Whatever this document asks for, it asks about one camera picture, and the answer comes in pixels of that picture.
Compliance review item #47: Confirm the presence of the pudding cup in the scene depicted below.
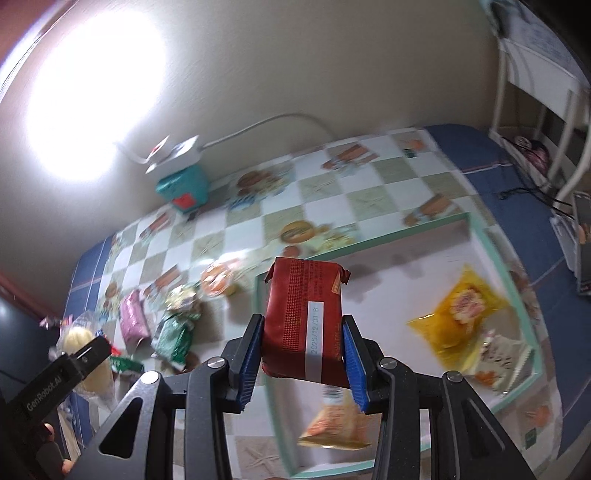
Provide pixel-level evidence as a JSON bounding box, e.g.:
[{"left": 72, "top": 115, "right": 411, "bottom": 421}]
[{"left": 201, "top": 258, "right": 245, "bottom": 298}]

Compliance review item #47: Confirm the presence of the white snack packet orange print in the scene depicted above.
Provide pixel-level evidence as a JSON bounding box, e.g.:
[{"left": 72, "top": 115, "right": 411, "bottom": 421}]
[{"left": 475, "top": 330, "right": 534, "bottom": 395}]

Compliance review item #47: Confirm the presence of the orange striped snack packet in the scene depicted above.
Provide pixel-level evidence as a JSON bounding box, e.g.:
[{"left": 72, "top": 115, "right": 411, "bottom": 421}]
[{"left": 298, "top": 388, "right": 372, "bottom": 450}]

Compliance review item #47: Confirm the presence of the yellow snack packet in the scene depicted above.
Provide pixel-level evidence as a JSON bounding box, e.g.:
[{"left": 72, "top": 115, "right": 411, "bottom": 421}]
[{"left": 406, "top": 264, "right": 509, "bottom": 370}]

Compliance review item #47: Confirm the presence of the black pink bag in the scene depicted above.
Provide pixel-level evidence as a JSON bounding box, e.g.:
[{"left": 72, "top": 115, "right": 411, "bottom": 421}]
[{"left": 503, "top": 134, "right": 550, "bottom": 176}]

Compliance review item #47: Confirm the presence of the white phone stand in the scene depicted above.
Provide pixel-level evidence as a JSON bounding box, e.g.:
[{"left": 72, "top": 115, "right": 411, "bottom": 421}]
[{"left": 549, "top": 215, "right": 578, "bottom": 278}]

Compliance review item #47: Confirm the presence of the black smartphone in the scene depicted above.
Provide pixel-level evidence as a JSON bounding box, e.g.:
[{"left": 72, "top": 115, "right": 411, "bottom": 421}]
[{"left": 573, "top": 191, "right": 591, "bottom": 296}]

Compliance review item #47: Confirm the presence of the teal cardboard box tray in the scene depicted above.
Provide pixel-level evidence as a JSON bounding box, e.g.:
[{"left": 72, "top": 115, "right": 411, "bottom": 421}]
[{"left": 254, "top": 212, "right": 546, "bottom": 478}]

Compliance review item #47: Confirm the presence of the dark red snack packet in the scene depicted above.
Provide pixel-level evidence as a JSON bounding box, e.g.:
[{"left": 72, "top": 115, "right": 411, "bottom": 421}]
[{"left": 261, "top": 257, "right": 352, "bottom": 384}]

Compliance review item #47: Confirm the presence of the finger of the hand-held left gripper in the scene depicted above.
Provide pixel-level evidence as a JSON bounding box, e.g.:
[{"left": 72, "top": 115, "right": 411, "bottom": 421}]
[{"left": 69, "top": 336, "right": 113, "bottom": 374}]

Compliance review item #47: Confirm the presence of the bread bun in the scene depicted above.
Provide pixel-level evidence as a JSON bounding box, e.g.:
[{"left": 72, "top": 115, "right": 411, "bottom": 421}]
[{"left": 60, "top": 314, "right": 116, "bottom": 407}]

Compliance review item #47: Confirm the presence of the white paper sign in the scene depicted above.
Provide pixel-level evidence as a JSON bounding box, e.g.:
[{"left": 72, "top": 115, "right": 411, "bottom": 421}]
[{"left": 503, "top": 0, "right": 583, "bottom": 79}]

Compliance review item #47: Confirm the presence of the person's left hand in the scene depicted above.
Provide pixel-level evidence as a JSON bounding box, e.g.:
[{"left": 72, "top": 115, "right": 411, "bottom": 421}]
[{"left": 41, "top": 421, "right": 75, "bottom": 476}]

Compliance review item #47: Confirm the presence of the small teal box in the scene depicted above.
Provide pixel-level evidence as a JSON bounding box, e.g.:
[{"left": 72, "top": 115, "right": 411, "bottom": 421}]
[{"left": 154, "top": 164, "right": 211, "bottom": 215}]

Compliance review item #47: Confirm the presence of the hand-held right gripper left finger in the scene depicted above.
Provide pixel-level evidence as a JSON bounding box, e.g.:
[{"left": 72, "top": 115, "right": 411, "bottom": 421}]
[{"left": 81, "top": 313, "right": 266, "bottom": 480}]

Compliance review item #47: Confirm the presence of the white power cable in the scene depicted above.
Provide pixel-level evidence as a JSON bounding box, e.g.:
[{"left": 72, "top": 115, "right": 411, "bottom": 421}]
[{"left": 201, "top": 113, "right": 340, "bottom": 151}]

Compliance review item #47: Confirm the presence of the white chair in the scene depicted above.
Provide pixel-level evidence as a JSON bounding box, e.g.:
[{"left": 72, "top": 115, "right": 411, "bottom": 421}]
[{"left": 489, "top": 37, "right": 591, "bottom": 204}]

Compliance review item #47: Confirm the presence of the green snack packet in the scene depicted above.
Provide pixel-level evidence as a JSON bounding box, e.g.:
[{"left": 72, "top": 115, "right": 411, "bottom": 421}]
[{"left": 151, "top": 314, "right": 195, "bottom": 365}]

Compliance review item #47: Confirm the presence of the pink snack packet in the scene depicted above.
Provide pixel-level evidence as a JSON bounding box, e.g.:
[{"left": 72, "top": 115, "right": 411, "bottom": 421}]
[{"left": 119, "top": 290, "right": 151, "bottom": 347}]

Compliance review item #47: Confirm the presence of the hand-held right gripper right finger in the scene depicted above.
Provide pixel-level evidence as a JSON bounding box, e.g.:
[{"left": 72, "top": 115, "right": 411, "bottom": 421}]
[{"left": 341, "top": 315, "right": 539, "bottom": 480}]

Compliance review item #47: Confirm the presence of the black cable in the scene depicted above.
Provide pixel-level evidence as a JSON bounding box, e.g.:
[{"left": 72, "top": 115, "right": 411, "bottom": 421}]
[{"left": 496, "top": 185, "right": 573, "bottom": 217}]

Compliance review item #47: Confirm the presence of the teal cloth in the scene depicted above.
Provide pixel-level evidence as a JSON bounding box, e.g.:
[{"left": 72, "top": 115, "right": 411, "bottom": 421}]
[{"left": 480, "top": 0, "right": 506, "bottom": 33}]

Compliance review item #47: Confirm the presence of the green snack carton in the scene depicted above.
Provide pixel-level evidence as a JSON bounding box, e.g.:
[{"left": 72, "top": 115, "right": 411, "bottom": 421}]
[{"left": 110, "top": 355, "right": 145, "bottom": 374}]

